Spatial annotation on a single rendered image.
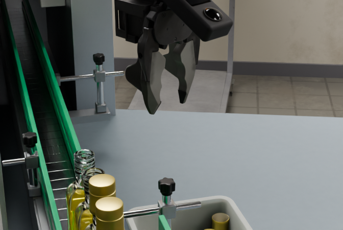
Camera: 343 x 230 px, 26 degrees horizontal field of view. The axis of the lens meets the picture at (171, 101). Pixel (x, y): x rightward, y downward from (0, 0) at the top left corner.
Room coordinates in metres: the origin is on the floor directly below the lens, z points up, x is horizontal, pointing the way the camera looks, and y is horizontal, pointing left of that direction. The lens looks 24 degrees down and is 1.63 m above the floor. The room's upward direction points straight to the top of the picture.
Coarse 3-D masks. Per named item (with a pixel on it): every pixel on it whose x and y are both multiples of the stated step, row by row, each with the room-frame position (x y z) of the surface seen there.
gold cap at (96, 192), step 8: (96, 176) 0.83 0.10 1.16; (104, 176) 0.83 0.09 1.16; (112, 176) 0.83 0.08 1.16; (96, 184) 0.81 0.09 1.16; (104, 184) 0.81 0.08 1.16; (112, 184) 0.82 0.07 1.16; (96, 192) 0.81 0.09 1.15; (104, 192) 0.81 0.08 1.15; (112, 192) 0.81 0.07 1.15; (96, 200) 0.81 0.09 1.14
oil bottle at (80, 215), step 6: (78, 204) 0.89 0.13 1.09; (84, 204) 0.88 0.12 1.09; (78, 210) 0.88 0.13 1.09; (84, 210) 0.87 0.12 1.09; (78, 216) 0.87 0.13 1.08; (84, 216) 0.86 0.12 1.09; (90, 216) 0.86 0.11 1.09; (78, 222) 0.86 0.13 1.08; (84, 222) 0.85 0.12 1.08; (90, 222) 0.85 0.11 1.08; (78, 228) 0.85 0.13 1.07
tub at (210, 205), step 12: (156, 204) 1.29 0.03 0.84; (204, 204) 1.30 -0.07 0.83; (216, 204) 1.31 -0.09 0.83; (228, 204) 1.30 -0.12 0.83; (144, 216) 1.27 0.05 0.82; (156, 216) 1.28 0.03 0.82; (180, 216) 1.29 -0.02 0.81; (192, 216) 1.30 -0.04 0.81; (204, 216) 1.30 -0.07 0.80; (240, 216) 1.24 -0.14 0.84; (132, 228) 1.20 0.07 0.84; (144, 228) 1.27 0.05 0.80; (156, 228) 1.27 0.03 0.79; (180, 228) 1.29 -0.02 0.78; (192, 228) 1.29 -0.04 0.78; (204, 228) 1.30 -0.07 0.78; (240, 228) 1.23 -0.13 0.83
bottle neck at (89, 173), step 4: (92, 168) 0.89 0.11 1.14; (96, 168) 0.89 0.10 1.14; (84, 172) 0.88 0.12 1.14; (88, 172) 0.89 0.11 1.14; (92, 172) 0.89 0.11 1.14; (96, 172) 0.89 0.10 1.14; (100, 172) 0.88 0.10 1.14; (104, 172) 0.88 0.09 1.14; (84, 176) 0.87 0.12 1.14; (88, 176) 0.87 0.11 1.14; (84, 180) 0.87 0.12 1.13; (88, 180) 0.87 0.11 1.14; (84, 184) 0.87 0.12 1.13; (88, 184) 0.87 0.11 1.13; (84, 188) 0.87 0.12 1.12; (88, 188) 0.87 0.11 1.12; (84, 192) 0.87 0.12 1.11; (88, 192) 0.87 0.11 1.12; (88, 196) 0.87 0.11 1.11; (88, 200) 0.87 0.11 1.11; (88, 204) 0.87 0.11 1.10
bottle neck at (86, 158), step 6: (78, 150) 0.94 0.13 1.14; (84, 150) 0.94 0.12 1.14; (90, 150) 0.94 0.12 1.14; (78, 156) 0.92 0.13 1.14; (84, 156) 0.94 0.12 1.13; (90, 156) 0.93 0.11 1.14; (78, 162) 0.92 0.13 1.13; (84, 162) 0.92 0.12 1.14; (90, 162) 0.92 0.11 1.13; (78, 168) 0.92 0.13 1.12; (84, 168) 0.92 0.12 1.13; (78, 174) 0.92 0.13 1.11; (78, 180) 0.92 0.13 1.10; (78, 186) 0.92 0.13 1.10
